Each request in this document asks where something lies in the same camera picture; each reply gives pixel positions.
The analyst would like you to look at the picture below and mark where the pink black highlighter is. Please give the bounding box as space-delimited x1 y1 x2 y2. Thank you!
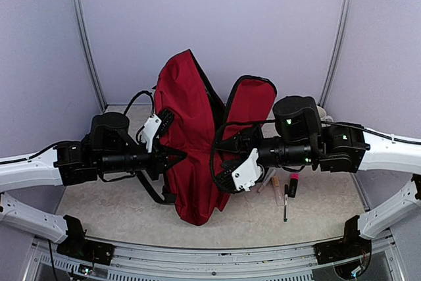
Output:
288 173 299 198

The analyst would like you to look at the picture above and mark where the clear pink pen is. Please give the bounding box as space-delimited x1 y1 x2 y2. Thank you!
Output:
257 168 276 193

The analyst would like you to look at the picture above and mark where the white printed mug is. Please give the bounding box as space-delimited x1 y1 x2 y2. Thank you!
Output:
317 105 334 127

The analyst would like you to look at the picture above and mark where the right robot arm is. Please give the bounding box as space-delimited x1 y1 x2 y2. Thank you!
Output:
209 95 420 257

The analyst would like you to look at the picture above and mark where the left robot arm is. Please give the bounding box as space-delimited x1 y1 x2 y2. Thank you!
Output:
1 112 187 265

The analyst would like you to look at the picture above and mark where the green tipped black marker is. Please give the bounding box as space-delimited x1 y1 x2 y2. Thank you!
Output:
284 184 289 222

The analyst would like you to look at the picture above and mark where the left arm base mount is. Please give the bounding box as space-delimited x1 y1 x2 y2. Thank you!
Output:
57 237 114 266

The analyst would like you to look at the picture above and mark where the right aluminium frame post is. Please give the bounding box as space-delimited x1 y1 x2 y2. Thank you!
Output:
318 0 352 107

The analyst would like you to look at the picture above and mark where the left aluminium frame post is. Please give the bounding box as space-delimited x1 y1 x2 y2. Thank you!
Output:
72 0 107 112

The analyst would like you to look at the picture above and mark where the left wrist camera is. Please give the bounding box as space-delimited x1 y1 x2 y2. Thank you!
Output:
136 109 174 153

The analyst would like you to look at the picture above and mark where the front aluminium rail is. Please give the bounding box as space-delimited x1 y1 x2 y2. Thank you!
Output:
31 224 395 281

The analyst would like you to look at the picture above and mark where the beige capped marker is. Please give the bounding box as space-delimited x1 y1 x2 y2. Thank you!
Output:
271 176 284 207

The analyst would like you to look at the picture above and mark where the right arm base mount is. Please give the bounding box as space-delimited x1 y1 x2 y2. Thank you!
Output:
313 239 372 265

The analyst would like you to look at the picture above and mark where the red backpack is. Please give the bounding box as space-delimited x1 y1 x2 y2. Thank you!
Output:
154 49 277 226

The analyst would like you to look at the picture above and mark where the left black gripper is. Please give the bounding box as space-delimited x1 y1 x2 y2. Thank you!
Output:
98 138 186 180

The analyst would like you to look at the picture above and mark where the aluminium frame post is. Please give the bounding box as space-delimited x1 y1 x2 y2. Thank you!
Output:
318 0 352 107
72 0 107 112

